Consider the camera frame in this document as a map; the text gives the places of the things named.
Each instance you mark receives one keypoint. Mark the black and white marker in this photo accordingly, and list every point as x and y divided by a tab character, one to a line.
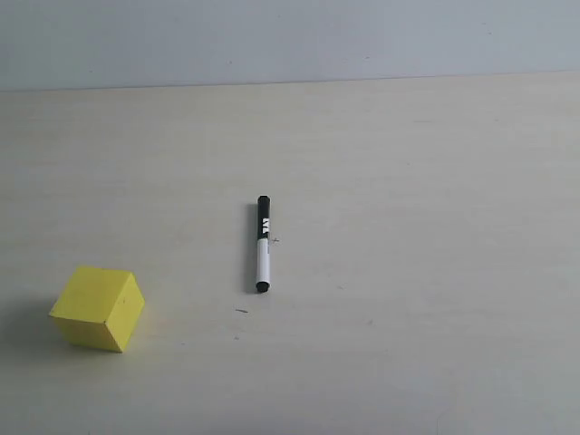
263	281

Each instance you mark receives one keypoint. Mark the yellow cube block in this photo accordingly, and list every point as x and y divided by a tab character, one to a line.
99	308

